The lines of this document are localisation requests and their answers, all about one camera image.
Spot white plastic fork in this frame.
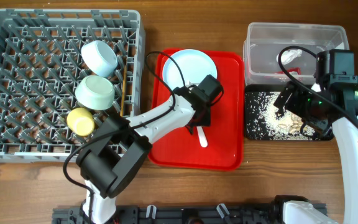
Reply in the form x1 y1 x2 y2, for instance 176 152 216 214
196 126 208 147

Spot red snack wrapper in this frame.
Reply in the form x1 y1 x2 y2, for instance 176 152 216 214
275 67 301 76

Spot light blue round plate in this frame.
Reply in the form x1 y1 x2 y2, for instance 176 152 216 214
162 49 218 90

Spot white tissue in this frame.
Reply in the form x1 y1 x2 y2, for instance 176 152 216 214
281 49 303 65

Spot single wooden chopstick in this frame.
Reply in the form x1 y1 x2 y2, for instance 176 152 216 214
120 65 127 116

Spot green plastic bowl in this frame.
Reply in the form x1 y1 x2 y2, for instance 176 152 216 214
75 75 115 110

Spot light blue small bowl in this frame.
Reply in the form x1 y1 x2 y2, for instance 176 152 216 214
81 40 118 78

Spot yellow plastic cup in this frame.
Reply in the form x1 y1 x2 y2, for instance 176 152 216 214
67 108 94 136

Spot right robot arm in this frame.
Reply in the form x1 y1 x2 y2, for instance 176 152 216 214
274 45 358 223

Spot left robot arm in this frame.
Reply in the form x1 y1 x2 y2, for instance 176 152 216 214
76 75 224 223

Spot grey plastic dishwasher rack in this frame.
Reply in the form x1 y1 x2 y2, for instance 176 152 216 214
0 9 145 163

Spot red plastic serving tray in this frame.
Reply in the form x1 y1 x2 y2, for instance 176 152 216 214
149 50 244 171

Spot spilled rice and scraps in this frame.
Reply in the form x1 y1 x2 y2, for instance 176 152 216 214
246 91 316 138

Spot black rectangular tray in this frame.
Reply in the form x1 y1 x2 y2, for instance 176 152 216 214
243 84 335 142

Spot clear plastic bin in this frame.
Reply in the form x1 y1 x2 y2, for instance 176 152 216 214
243 22 349 85

